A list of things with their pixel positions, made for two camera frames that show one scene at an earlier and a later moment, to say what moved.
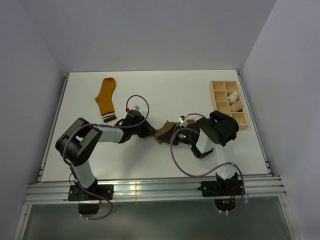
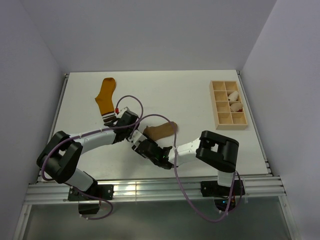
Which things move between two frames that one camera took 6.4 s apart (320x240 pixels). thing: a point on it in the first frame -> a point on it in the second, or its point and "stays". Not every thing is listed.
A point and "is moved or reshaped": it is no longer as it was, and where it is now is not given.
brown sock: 167,126 is moved or reshaped
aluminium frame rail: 47,192 stays
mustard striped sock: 104,99 stays
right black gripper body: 182,136 -> 135,148
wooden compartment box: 227,98 stays
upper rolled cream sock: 234,96 stays
